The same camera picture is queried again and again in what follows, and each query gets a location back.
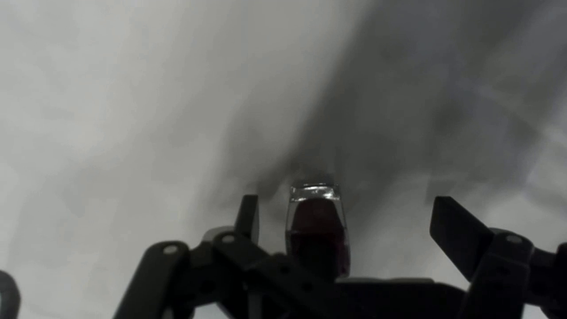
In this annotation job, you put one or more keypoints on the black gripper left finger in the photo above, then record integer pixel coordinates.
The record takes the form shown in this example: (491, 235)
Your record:
(227, 269)

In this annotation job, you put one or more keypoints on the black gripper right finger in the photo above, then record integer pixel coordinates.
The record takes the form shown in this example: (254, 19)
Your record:
(506, 272)

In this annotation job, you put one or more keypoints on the dark maroon nail polish bottle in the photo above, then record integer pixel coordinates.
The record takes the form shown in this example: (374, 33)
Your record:
(316, 230)

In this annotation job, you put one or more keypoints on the white table cloth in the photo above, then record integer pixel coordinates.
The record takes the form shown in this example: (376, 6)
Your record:
(125, 123)

